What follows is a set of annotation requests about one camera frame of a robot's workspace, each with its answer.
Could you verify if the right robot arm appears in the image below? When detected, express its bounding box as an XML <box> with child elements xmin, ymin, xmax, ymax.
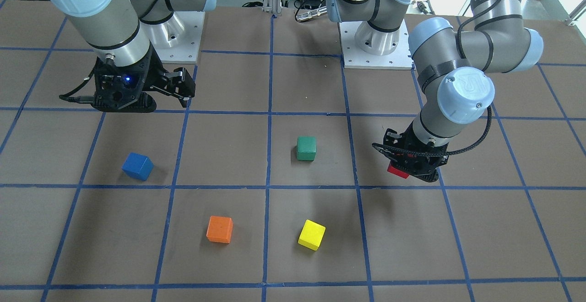
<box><xmin>50</xmin><ymin>0</ymin><xmax>217</xmax><ymax>113</ymax></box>

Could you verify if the orange block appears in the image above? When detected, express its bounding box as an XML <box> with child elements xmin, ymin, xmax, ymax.
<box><xmin>206</xmin><ymin>215</ymin><xmax>233</xmax><ymax>244</ymax></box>

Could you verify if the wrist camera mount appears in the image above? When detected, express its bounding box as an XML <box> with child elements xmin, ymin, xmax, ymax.
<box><xmin>372</xmin><ymin>143</ymin><xmax>448</xmax><ymax>183</ymax></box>
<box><xmin>90</xmin><ymin>58</ymin><xmax>157</xmax><ymax>113</ymax></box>

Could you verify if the yellow block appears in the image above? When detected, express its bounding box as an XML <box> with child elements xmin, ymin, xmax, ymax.
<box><xmin>298</xmin><ymin>219</ymin><xmax>326</xmax><ymax>251</ymax></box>

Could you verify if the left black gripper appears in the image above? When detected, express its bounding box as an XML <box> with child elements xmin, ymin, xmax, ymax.
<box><xmin>384</xmin><ymin>128</ymin><xmax>448</xmax><ymax>168</ymax></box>

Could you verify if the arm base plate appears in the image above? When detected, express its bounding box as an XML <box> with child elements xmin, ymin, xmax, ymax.
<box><xmin>338</xmin><ymin>21</ymin><xmax>413</xmax><ymax>70</ymax></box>
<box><xmin>141</xmin><ymin>11</ymin><xmax>206</xmax><ymax>65</ymax></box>

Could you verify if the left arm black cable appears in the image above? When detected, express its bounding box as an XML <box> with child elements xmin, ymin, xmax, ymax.
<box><xmin>446</xmin><ymin>0</ymin><xmax>513</xmax><ymax>158</ymax></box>

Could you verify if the silver metal connector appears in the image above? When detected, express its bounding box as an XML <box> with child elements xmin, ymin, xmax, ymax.
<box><xmin>294</xmin><ymin>6</ymin><xmax>328</xmax><ymax>23</ymax></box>

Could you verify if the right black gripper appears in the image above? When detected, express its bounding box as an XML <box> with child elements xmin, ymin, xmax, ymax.
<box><xmin>138</xmin><ymin>46</ymin><xmax>196</xmax><ymax>108</ymax></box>

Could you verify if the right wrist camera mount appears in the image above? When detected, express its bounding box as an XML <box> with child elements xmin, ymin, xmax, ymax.
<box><xmin>90</xmin><ymin>58</ymin><xmax>157</xmax><ymax>113</ymax></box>

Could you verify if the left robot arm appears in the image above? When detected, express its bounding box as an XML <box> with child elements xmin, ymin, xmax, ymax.
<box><xmin>326</xmin><ymin>0</ymin><xmax>544</xmax><ymax>176</ymax></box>

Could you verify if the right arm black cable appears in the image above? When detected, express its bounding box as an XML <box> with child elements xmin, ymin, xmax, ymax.
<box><xmin>59</xmin><ymin>71</ymin><xmax>99</xmax><ymax>106</ymax></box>

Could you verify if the red block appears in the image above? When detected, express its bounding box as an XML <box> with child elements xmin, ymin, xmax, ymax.
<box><xmin>387</xmin><ymin>162</ymin><xmax>410</xmax><ymax>179</ymax></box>

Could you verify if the blue block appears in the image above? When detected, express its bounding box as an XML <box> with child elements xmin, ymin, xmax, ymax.
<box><xmin>121</xmin><ymin>152</ymin><xmax>154</xmax><ymax>181</ymax></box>

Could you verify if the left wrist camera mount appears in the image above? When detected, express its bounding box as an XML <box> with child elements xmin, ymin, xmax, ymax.
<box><xmin>372</xmin><ymin>143</ymin><xmax>448</xmax><ymax>183</ymax></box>

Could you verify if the green block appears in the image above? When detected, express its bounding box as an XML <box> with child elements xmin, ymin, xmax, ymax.
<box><xmin>296</xmin><ymin>136</ymin><xmax>317</xmax><ymax>162</ymax></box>

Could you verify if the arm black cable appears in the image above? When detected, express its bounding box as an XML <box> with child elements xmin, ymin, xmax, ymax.
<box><xmin>59</xmin><ymin>71</ymin><xmax>99</xmax><ymax>106</ymax></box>
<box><xmin>446</xmin><ymin>0</ymin><xmax>513</xmax><ymax>158</ymax></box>

